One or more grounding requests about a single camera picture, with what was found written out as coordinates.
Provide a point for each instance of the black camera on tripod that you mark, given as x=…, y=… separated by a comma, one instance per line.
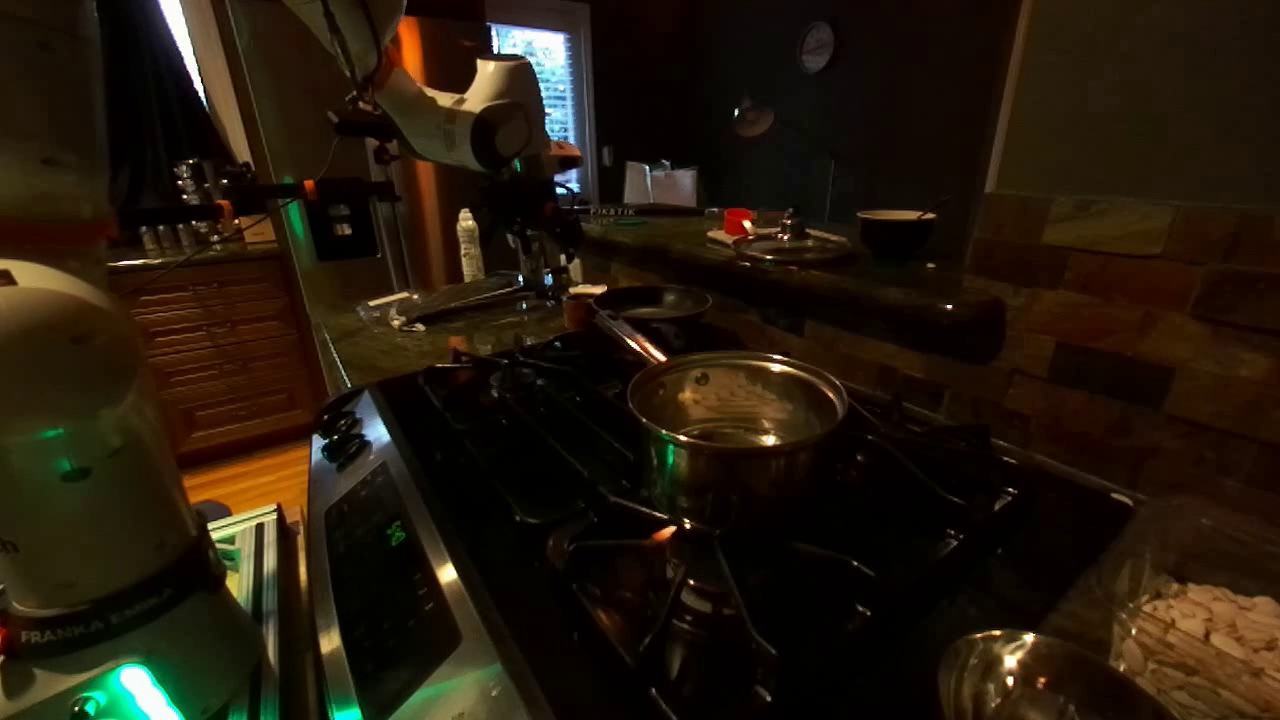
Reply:
x=361, y=127

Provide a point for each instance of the glass jar white pieces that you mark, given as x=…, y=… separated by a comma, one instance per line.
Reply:
x=1201, y=641

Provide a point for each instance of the bright window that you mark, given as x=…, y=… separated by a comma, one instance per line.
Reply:
x=561, y=80

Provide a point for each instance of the white cutting board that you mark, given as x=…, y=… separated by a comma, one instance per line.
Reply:
x=721, y=238

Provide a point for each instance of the brown wooden post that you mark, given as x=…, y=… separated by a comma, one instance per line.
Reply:
x=426, y=225

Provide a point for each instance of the kitchen sink with faucet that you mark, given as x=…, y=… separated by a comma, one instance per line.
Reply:
x=447, y=302

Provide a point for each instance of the metal utensil holder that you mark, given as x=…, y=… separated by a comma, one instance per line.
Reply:
x=197, y=180

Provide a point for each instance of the brown wooden cabinet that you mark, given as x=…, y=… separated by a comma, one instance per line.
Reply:
x=223, y=354

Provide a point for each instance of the black gas stove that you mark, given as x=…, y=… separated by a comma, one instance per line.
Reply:
x=534, y=455

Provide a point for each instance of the metal dish rack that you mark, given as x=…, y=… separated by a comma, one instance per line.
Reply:
x=182, y=238

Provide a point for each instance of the glass bowl at corner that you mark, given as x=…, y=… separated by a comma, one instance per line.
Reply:
x=1027, y=672

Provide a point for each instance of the black frying pan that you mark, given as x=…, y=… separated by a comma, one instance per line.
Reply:
x=659, y=304

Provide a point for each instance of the black box white label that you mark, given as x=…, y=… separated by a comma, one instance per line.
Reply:
x=340, y=231

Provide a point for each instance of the black stove knob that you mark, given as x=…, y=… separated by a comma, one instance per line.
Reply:
x=339, y=423
x=351, y=449

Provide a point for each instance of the raised stone bar counter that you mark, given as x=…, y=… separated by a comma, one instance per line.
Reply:
x=853, y=293

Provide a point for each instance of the round wall clock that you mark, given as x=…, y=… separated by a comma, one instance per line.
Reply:
x=816, y=44

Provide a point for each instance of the white plastic bottle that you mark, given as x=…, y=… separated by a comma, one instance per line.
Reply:
x=468, y=245

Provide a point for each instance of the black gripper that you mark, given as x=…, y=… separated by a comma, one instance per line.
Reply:
x=545, y=214

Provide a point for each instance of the dark bowl white rim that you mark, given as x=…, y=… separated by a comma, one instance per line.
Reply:
x=899, y=235

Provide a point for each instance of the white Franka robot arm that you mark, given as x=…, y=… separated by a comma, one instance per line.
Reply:
x=82, y=441

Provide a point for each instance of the red cup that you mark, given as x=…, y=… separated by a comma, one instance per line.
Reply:
x=739, y=223

